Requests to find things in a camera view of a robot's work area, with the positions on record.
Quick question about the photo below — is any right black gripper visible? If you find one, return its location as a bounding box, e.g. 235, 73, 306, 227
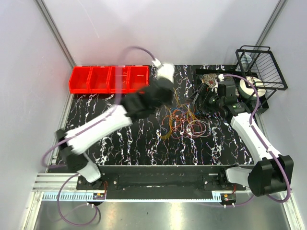
186, 83, 224, 116

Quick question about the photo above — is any yellow cable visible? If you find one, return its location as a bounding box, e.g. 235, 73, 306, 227
160, 88, 192, 139

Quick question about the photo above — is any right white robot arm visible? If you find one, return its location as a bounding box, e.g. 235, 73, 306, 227
190, 80, 294, 200

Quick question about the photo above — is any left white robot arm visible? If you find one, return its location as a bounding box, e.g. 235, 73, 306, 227
56, 63, 175, 190

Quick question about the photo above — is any floral square plate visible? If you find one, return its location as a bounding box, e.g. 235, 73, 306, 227
201, 74, 219, 91

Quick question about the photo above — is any red storage bin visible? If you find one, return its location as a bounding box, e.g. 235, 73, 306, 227
108, 66, 130, 94
69, 66, 92, 94
127, 66, 149, 93
88, 66, 111, 94

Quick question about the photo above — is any white green bowl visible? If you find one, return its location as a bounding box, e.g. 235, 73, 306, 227
238, 76, 266, 99

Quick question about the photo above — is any glass cup in rack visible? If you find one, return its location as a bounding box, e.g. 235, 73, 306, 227
240, 54, 252, 71

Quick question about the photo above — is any brown cable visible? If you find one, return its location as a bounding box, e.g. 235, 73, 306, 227
189, 117, 212, 137

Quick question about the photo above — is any white cable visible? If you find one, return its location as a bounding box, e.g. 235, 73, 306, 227
186, 124, 204, 136

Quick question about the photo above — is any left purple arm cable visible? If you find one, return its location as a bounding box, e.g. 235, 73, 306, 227
42, 46, 156, 225

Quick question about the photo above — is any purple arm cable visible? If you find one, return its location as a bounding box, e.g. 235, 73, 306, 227
42, 46, 156, 225
199, 73, 292, 208

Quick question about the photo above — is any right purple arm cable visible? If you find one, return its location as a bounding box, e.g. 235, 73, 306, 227
199, 73, 292, 208

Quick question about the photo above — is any black wire dish rack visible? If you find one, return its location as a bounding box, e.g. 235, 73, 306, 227
236, 45, 288, 100

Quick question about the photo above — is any aluminium frame rail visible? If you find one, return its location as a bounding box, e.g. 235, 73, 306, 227
32, 173, 78, 192

